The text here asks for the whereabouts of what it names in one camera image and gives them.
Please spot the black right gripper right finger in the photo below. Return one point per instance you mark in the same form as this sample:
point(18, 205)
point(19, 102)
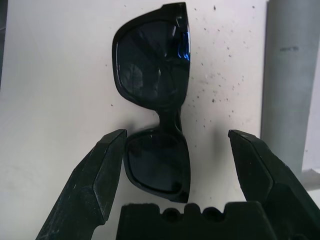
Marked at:
point(277, 190)

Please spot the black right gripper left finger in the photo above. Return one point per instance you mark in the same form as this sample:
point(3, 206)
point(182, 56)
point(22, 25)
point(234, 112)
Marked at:
point(82, 190)

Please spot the grey glasses case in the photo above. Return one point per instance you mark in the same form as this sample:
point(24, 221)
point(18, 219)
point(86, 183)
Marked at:
point(287, 87)

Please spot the black sunglasses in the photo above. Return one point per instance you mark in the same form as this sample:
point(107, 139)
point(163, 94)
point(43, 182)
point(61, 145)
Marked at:
point(150, 62)

